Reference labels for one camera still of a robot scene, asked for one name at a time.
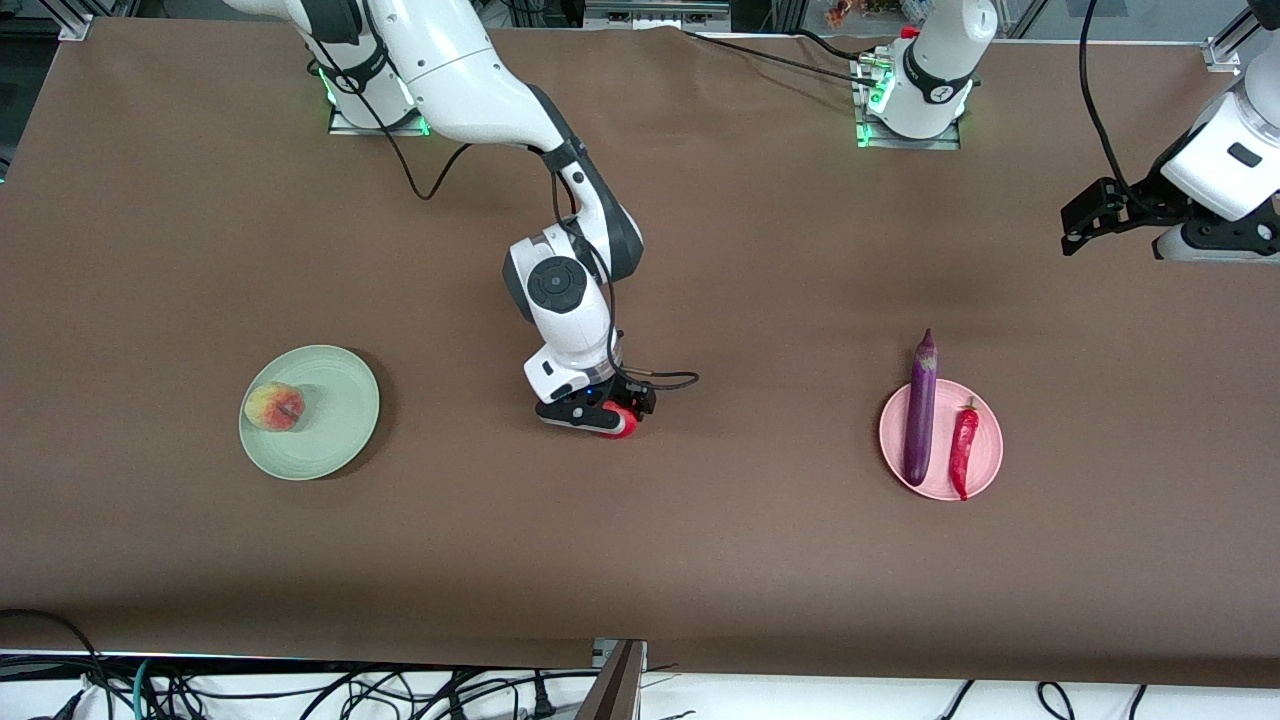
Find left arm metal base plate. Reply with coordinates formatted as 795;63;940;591
855;52;963;152

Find long black base cable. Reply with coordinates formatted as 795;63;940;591
683;28;881;87

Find grey metal camera post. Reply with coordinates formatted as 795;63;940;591
578;638;648;720

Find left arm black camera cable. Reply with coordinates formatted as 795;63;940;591
1077;0;1146;201

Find red chili pepper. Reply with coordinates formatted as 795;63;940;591
949;396;981;501

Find aluminium frame profile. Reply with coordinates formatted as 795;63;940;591
585;0;731;31

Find yellow red peach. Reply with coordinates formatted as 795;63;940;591
244;382;306;433

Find colourful toy items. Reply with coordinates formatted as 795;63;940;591
825;0;903;28

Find large table cover sheet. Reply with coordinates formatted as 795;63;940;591
0;18;1280;691

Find pink round plate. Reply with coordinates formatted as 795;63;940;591
879;378;1004;501

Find tangled black cables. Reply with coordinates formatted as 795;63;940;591
0;655;601;720

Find thick black looping cable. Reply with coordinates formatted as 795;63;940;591
0;608;106;720

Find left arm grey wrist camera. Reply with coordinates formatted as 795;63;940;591
1152;222;1280;265

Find long purple eggplant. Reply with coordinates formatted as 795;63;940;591
903;328;940;488

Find short black base cable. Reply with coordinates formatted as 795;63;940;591
780;28;891;63

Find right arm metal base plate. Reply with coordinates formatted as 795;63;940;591
328;60;434;137

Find pale green round plate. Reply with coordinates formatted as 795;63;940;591
238;344;382;482

